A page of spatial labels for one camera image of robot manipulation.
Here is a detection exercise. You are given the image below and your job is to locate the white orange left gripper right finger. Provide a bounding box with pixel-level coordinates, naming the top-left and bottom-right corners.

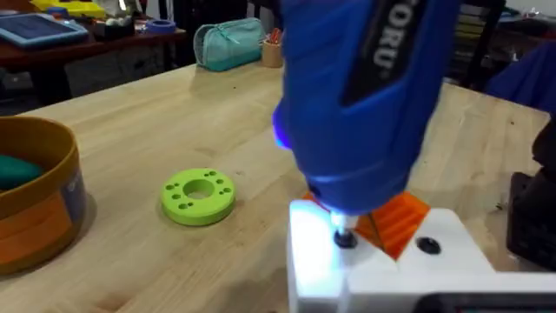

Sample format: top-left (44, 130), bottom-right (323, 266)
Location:
top-left (372, 190), bottom-right (497, 276)

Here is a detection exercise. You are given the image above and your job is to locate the white orange left gripper left finger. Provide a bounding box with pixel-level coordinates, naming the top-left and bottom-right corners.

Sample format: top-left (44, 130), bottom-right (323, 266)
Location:
top-left (288, 192), bottom-right (399, 313)

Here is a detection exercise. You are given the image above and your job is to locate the black screw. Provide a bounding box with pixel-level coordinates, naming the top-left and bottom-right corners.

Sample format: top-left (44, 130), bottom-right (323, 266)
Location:
top-left (334, 230), bottom-right (359, 250)

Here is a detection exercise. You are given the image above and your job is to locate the blue electric screwdriver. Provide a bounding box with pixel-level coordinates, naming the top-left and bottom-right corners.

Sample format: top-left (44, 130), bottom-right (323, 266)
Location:
top-left (271, 0), bottom-right (462, 238)

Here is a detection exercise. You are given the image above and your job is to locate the green disc with holes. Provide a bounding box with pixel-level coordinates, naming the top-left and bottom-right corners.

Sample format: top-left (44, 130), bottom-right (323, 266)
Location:
top-left (160, 168), bottom-right (237, 227)

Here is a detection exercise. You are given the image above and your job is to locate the blue cloth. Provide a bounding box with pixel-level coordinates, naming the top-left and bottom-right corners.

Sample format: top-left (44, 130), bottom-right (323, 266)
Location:
top-left (485, 40), bottom-right (556, 115)

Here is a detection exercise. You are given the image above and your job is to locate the cardboard cup with pens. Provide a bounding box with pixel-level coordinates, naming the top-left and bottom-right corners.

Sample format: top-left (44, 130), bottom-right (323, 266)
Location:
top-left (261, 28), bottom-right (285, 70)

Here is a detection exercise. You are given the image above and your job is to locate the teal zip bag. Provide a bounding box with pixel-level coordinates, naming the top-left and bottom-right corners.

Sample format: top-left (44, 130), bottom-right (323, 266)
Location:
top-left (193, 17), bottom-right (267, 73)

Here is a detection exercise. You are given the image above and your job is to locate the blue tape roll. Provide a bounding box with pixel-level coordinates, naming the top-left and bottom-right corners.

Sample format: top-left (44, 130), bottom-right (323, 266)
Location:
top-left (144, 18), bottom-right (177, 36)

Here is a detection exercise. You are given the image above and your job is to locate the orange tub with toys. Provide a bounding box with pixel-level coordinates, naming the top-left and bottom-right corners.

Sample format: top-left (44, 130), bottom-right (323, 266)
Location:
top-left (0, 116), bottom-right (88, 276)

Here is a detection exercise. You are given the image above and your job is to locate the dark wooden side table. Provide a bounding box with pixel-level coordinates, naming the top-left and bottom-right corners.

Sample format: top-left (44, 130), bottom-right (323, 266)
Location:
top-left (0, 17), bottom-right (188, 105)

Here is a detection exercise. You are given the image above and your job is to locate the yellow box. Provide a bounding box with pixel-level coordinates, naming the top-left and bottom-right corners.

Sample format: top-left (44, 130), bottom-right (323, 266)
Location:
top-left (30, 0), bottom-right (107, 19)

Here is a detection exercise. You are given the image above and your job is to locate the blue flat tray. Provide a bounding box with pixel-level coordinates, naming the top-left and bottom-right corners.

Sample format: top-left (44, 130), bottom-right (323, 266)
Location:
top-left (0, 12), bottom-right (90, 49)

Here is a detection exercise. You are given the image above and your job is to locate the black chair frame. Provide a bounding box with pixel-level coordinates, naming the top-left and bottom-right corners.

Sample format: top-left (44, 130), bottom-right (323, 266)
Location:
top-left (446, 0), bottom-right (508, 90)

